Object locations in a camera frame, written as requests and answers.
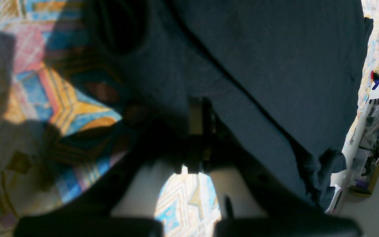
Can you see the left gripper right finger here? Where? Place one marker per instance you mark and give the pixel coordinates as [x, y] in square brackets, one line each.
[253, 203]

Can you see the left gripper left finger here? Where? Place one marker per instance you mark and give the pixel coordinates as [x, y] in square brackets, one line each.
[122, 202]

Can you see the black T-shirt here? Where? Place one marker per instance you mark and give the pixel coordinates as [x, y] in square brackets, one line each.
[283, 75]

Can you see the patterned tablecloth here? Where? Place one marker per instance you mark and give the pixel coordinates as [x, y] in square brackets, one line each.
[65, 116]

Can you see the blue clamp upper left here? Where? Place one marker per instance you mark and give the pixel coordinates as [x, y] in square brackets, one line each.
[374, 77]

